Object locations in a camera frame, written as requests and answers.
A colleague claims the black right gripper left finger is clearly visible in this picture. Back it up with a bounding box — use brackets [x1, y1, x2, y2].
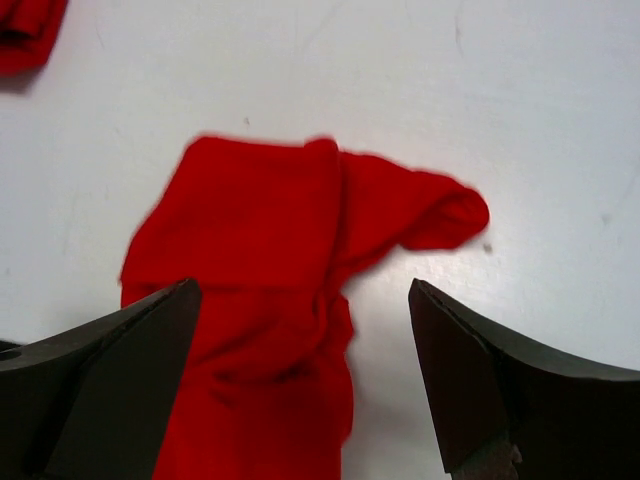
[1, 279, 202, 480]

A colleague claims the red t-shirt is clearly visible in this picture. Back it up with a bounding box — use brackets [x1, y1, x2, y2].
[0, 0, 68, 77]
[120, 137, 490, 479]

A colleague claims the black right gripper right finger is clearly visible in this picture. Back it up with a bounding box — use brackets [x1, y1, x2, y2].
[409, 280, 639, 479]

